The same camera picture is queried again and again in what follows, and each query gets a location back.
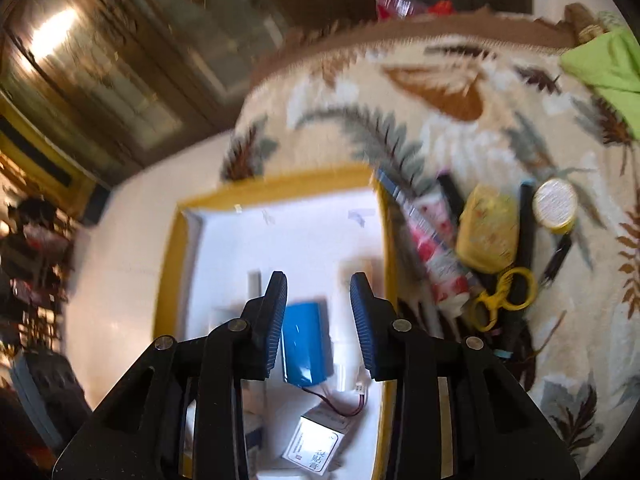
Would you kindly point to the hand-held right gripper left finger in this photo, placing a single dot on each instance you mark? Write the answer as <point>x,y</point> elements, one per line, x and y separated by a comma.
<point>272,330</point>

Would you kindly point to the small red object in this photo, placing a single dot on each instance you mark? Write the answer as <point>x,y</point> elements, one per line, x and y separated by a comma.
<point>442,7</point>

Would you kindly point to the pink white toothpaste tube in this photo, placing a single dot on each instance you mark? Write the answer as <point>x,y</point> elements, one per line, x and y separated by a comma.
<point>435,250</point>

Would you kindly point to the small white medicine box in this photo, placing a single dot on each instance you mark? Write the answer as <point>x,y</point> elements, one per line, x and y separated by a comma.
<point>315,440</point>

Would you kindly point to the white foam box yellow tape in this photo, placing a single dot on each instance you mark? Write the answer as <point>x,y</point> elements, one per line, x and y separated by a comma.
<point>280,220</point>

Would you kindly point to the blue battery pack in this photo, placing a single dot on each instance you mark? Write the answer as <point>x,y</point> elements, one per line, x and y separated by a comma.
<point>305,345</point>

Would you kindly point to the yellow packet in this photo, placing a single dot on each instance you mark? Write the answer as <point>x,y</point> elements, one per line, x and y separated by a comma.
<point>487,230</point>

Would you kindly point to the wooden glass door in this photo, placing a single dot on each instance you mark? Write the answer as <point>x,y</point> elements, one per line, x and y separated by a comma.
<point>125,75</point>

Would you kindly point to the black marker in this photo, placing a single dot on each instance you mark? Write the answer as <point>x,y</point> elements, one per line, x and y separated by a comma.
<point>451,195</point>

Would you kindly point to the long black pen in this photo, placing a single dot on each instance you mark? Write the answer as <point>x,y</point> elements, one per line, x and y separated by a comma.
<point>525,245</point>

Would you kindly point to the cluttered shelf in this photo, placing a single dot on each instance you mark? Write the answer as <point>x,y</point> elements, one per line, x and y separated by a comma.
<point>35,260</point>

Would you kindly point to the yellow scissors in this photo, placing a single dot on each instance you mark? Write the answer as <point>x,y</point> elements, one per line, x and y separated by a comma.
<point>500,297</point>

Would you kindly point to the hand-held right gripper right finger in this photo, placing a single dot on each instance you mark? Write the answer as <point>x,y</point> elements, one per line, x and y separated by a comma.
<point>365,330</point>

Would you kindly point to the red snack packet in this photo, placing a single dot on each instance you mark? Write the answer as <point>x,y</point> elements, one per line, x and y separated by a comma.
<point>395,7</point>

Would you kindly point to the yellow round jar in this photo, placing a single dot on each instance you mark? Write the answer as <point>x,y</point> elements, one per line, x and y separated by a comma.
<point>555,205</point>

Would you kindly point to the green cloth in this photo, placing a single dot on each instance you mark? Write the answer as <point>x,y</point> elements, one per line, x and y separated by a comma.
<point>610,70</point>

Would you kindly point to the brown woven object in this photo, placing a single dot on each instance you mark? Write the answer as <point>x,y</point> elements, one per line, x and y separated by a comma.
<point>585,22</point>

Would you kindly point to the leaf printed blanket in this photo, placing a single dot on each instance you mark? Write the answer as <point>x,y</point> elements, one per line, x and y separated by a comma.
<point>350,125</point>

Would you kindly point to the dark grey bag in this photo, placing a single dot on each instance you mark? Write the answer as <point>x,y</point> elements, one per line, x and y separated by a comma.
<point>45,395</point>

